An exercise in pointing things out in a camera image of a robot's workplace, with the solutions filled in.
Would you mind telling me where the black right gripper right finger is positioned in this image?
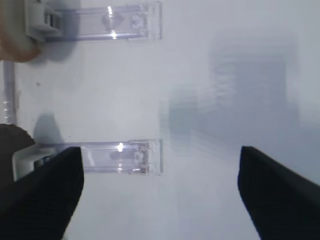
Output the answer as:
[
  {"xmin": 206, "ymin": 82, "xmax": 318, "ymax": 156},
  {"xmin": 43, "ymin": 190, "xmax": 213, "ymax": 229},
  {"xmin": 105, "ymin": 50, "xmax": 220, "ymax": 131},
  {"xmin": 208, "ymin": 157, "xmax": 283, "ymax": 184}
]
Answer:
[{"xmin": 237, "ymin": 146, "xmax": 320, "ymax": 240}]

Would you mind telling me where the right long clear acrylic rail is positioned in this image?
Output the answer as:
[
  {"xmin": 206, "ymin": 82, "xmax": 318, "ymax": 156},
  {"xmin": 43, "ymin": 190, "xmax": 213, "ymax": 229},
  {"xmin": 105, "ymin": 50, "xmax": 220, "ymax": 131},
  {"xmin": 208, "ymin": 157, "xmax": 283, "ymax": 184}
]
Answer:
[{"xmin": 3, "ymin": 61, "xmax": 17, "ymax": 125}]

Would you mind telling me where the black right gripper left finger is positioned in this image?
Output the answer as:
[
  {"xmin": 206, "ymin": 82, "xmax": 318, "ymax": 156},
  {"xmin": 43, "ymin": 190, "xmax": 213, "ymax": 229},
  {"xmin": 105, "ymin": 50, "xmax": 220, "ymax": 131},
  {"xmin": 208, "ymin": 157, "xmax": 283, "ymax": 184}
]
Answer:
[{"xmin": 0, "ymin": 147, "xmax": 84, "ymax": 240}]

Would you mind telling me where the sesame top bun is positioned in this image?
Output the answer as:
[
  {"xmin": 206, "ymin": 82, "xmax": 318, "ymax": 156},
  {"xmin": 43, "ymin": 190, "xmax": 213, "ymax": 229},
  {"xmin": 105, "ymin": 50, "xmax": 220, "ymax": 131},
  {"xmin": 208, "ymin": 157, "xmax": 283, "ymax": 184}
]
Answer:
[{"xmin": 0, "ymin": 0, "xmax": 41, "ymax": 63}]

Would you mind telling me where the clear holder for top bun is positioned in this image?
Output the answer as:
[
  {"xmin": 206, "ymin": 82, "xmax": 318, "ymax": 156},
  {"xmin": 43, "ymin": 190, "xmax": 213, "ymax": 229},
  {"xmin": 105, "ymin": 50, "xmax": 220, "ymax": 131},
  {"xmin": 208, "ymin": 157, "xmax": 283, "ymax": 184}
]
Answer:
[{"xmin": 45, "ymin": 1, "xmax": 162, "ymax": 43}]

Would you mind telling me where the clear holder for patty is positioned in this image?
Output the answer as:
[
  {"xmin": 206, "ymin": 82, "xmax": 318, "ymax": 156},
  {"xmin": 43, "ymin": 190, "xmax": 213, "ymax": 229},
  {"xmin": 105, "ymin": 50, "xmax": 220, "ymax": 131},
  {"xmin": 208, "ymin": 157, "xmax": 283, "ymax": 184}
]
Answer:
[{"xmin": 40, "ymin": 139, "xmax": 163, "ymax": 176}]

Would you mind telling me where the white clip stand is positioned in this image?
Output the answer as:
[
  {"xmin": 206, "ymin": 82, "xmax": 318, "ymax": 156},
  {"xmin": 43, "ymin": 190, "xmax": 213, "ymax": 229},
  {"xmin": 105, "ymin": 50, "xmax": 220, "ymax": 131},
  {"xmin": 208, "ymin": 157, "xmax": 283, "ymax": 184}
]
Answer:
[{"xmin": 24, "ymin": 0, "xmax": 63, "ymax": 42}]

